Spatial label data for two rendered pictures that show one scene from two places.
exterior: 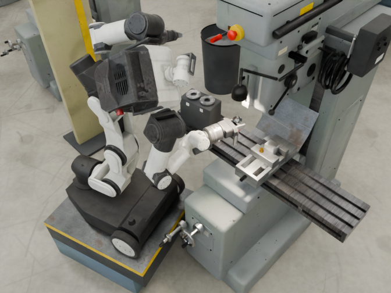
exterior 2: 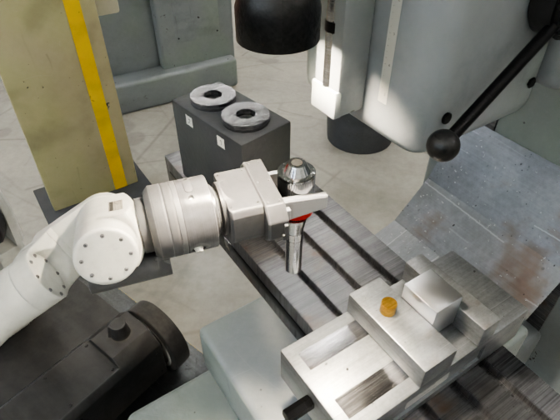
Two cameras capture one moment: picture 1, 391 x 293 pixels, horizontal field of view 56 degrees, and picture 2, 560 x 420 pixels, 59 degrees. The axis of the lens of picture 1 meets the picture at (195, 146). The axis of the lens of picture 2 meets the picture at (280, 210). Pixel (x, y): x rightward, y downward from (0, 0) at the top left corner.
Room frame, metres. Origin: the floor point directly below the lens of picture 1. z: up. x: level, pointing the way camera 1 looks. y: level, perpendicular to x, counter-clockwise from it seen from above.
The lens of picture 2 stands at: (0.92, -0.28, 1.61)
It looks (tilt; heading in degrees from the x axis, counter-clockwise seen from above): 41 degrees down; 10
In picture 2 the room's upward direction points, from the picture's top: straight up
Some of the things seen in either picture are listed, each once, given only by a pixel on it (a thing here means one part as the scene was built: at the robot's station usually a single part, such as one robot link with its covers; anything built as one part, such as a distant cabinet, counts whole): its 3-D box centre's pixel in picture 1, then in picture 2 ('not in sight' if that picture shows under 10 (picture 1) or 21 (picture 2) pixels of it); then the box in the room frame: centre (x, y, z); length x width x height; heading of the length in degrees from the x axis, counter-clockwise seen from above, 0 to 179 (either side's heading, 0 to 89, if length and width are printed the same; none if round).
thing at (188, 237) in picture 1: (192, 233); not in sight; (1.12, 0.03, 0.64); 0.16 x 0.12 x 0.12; 134
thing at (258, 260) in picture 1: (263, 211); not in sight; (1.63, -0.51, 0.10); 1.20 x 0.60 x 0.20; 134
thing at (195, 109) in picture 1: (200, 110); (232, 147); (1.72, -0.04, 1.04); 0.22 x 0.12 x 0.20; 53
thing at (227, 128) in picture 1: (221, 130); (225, 208); (1.35, -0.13, 1.21); 0.13 x 0.12 x 0.10; 29
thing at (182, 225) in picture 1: (173, 233); not in sight; (1.20, 0.15, 0.52); 0.22 x 0.06 x 0.06; 134
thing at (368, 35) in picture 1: (373, 45); not in sight; (1.43, -0.78, 1.62); 0.20 x 0.09 x 0.21; 134
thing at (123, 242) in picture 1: (125, 244); not in sight; (1.14, 0.43, 0.50); 0.20 x 0.05 x 0.20; 61
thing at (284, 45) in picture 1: (276, 28); not in sight; (1.49, -0.37, 1.68); 0.34 x 0.24 x 0.10; 134
